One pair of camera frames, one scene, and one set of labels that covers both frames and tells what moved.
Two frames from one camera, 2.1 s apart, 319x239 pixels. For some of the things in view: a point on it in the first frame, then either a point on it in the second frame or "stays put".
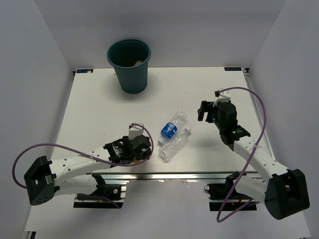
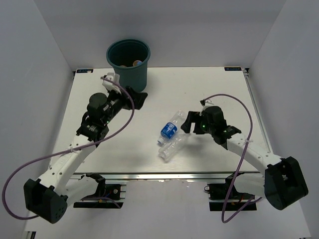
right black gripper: (206, 107) → (193, 117)
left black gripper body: (145, 155) → (119, 101)
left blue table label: (84, 71) stays put
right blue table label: (233, 68) stays put
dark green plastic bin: (122, 55) stays put
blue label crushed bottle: (169, 130) stays put
